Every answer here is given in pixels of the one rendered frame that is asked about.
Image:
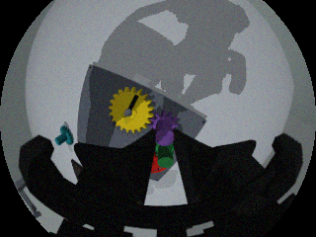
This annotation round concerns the red gear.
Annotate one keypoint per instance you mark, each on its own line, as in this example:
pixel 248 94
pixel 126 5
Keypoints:
pixel 155 163

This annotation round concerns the yellow gear with black stripe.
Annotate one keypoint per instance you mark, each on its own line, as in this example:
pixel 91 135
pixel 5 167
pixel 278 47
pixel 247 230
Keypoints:
pixel 135 102

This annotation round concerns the dark purple gear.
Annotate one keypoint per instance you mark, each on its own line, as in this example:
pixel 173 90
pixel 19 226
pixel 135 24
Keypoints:
pixel 164 127

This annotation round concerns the teal gear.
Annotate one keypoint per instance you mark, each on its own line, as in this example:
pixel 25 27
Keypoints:
pixel 65 135

